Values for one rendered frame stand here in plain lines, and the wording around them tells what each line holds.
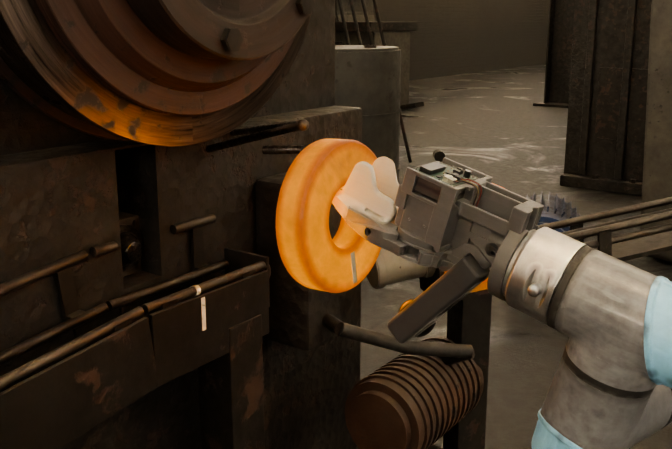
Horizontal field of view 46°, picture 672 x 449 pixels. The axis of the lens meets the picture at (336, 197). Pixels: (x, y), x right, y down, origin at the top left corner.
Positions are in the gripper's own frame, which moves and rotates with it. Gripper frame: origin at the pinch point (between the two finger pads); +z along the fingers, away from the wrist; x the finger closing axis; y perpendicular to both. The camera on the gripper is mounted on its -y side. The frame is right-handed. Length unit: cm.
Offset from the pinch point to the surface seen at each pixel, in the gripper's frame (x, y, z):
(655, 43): -276, 0, 42
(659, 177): -275, -51, 21
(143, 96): 10.0, 5.1, 18.4
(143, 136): 8.7, 0.5, 19.0
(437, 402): -27.7, -33.8, -6.7
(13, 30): 22.5, 10.8, 21.8
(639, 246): -65, -14, -17
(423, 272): -33.0, -19.5, 3.3
